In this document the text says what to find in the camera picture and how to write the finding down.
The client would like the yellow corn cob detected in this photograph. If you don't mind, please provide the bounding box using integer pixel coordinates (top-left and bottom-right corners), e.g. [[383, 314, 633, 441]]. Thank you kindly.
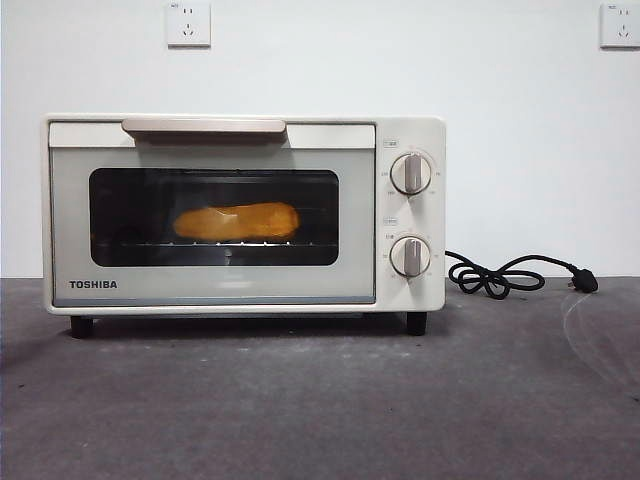
[[173, 200, 302, 241]]

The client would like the glass oven door with handle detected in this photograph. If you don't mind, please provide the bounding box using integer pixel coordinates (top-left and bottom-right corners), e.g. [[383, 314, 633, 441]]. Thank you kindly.
[[49, 118, 377, 305]]

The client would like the cream toaster oven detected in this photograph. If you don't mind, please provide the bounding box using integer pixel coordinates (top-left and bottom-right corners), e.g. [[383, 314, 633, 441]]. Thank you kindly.
[[42, 113, 447, 317]]

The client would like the timer knob cream round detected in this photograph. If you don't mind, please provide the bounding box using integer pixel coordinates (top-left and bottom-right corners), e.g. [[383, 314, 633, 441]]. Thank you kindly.
[[389, 235, 432, 279]]

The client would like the temperature knob cream round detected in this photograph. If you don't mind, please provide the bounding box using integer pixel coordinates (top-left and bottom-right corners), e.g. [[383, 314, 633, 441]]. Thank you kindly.
[[389, 153, 433, 197]]

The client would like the metal wire oven rack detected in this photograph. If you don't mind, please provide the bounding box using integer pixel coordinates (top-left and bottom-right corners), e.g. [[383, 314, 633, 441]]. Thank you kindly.
[[97, 239, 334, 249]]

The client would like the white wall socket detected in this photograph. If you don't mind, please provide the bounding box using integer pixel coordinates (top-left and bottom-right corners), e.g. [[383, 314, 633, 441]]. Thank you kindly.
[[166, 0, 212, 50], [599, 2, 640, 51]]

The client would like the black power cable with plug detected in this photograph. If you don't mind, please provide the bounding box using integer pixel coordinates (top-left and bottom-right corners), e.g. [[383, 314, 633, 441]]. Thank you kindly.
[[443, 249, 599, 297]]

